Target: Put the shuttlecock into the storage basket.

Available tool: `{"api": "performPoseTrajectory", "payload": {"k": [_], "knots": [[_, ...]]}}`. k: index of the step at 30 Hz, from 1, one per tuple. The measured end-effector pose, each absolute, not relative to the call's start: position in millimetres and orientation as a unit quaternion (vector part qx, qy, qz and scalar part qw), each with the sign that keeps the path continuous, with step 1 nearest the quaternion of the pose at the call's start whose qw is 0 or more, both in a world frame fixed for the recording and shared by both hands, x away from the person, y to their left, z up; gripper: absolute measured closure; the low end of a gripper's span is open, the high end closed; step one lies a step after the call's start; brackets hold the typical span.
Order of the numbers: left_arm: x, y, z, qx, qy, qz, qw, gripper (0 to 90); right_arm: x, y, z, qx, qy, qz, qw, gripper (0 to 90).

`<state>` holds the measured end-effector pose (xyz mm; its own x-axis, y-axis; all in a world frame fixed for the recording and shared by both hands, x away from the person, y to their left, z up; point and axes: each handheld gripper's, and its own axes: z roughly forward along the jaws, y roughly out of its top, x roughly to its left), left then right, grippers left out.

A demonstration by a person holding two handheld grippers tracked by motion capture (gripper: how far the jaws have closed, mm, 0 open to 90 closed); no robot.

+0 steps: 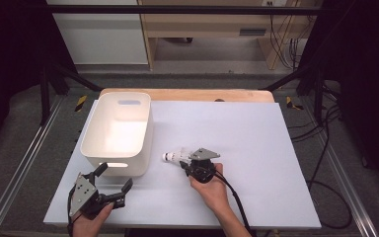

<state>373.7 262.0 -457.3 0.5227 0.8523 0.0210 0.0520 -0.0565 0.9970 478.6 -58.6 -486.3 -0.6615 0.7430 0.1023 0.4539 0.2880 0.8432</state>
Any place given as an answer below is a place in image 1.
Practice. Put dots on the light wooden desk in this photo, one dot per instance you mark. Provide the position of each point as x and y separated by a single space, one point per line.
210 24

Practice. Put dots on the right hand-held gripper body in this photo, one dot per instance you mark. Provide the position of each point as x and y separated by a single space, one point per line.
202 171

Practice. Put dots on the black curtain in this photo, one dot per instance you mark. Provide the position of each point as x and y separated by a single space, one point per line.
10 59
368 82

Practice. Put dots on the white table board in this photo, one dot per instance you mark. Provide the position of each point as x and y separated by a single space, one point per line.
243 131

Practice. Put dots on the white cabinet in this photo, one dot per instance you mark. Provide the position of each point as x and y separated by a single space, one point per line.
102 39

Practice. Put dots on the white plastic storage bin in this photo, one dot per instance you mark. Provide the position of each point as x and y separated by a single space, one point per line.
118 131

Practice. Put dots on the person's right hand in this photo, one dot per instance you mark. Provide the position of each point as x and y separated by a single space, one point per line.
213 192

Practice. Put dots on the black horizontal frame bar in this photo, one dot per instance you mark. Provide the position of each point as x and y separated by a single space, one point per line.
177 10

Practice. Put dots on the black frame leg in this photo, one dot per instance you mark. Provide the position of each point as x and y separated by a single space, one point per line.
319 98
45 98

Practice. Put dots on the yellow black hazard tape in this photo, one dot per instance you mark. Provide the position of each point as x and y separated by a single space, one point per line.
81 103
291 103

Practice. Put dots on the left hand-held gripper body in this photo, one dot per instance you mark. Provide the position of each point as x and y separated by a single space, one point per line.
85 197

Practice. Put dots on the wooden table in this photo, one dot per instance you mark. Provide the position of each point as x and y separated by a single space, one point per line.
194 94

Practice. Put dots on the person's left hand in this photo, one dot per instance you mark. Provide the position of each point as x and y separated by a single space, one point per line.
87 227

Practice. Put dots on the aluminium floor rail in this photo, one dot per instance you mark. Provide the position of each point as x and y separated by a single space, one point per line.
19 171
352 197

